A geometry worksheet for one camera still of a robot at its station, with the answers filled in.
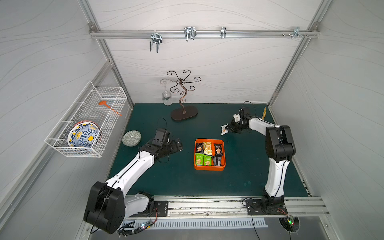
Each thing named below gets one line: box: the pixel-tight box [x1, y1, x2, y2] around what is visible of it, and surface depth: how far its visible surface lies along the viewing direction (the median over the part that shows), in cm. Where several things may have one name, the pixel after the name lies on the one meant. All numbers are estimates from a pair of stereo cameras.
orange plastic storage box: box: [194, 139, 226, 171], surface depth 89 cm
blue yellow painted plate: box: [67, 120, 102, 148], surface depth 62 cm
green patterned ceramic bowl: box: [121, 130, 142, 147], surface depth 100 cm
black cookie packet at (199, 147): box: [196, 143, 204, 153], surface depth 95 cm
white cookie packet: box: [221, 123, 229, 135], surface depth 103 cm
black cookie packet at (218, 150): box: [214, 143, 223, 157], surface depth 95 cm
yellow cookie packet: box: [203, 141, 213, 156], surface depth 95 cm
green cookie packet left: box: [195, 153, 204, 166], surface depth 90 cm
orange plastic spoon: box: [98, 100, 122, 117], surface depth 80 cm
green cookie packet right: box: [203, 154, 213, 166], surface depth 90 cm
